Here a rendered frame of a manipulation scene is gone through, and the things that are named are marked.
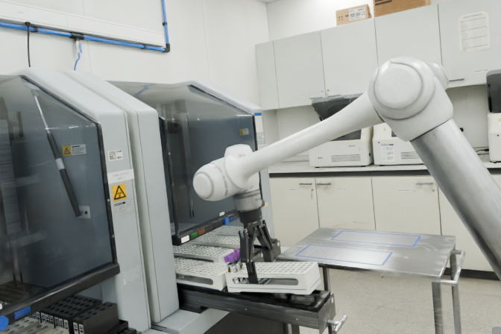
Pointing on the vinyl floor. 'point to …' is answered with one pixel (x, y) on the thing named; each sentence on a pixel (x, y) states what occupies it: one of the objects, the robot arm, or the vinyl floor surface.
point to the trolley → (385, 261)
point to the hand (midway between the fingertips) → (261, 270)
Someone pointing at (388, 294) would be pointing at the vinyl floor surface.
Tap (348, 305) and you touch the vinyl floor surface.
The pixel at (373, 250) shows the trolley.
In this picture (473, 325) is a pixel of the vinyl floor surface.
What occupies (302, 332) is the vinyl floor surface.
